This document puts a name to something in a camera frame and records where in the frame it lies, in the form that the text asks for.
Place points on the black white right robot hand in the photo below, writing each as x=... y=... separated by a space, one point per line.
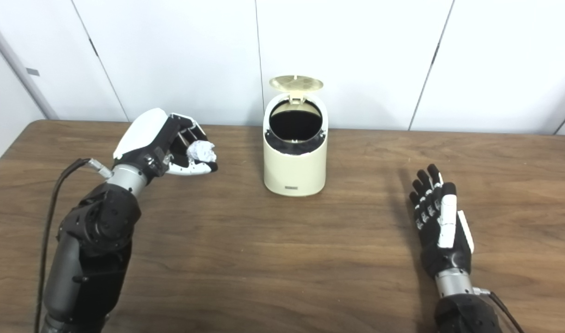
x=442 y=259

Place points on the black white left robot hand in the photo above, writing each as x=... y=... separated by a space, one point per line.
x=141 y=134

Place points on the white paper ball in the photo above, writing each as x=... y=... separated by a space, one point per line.
x=201 y=151

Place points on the cream-colored bin body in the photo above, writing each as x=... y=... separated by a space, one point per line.
x=295 y=171

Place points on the cream round bin lid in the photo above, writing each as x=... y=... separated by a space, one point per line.
x=296 y=83

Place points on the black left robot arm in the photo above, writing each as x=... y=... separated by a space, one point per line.
x=97 y=226

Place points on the small gray wall tag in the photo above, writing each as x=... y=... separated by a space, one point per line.
x=33 y=72

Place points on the gray wall corner strip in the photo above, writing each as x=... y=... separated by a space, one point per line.
x=23 y=74

